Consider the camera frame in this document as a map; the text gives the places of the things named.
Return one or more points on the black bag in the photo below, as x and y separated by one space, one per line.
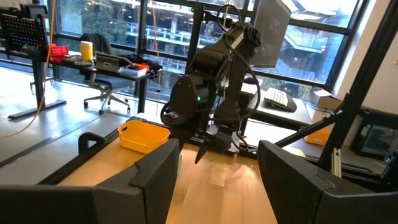
150 64

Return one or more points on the grey laptop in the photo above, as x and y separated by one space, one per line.
107 63

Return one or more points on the yellow plastic bin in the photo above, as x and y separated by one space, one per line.
143 135

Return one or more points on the white cardboard box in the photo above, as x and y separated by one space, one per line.
323 99

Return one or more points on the silver extrusion piece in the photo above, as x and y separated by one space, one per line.
335 161

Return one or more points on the black display case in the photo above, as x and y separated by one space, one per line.
376 137

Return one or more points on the black standing desk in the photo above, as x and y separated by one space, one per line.
38 81

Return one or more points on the yellow cylinder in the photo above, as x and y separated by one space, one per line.
86 50

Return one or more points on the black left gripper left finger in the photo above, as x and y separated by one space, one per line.
124 205

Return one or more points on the black window frame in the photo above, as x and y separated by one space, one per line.
143 31

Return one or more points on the black computer monitor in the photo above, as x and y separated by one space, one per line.
272 31

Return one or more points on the teal cube block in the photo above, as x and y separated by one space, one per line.
180 163

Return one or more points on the white keyboard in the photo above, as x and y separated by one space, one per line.
280 99

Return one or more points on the black pegboard panel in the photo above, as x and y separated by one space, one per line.
23 31

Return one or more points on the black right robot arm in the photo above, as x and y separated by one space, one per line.
239 62

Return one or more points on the red bag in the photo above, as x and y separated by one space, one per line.
58 51

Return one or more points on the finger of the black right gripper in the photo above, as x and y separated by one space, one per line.
184 142
202 151

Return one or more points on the white and red box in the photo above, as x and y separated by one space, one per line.
134 71

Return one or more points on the orange box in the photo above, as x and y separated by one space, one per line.
317 137

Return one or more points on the grey office chair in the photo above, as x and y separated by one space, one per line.
105 84

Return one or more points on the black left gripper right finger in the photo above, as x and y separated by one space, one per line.
311 202

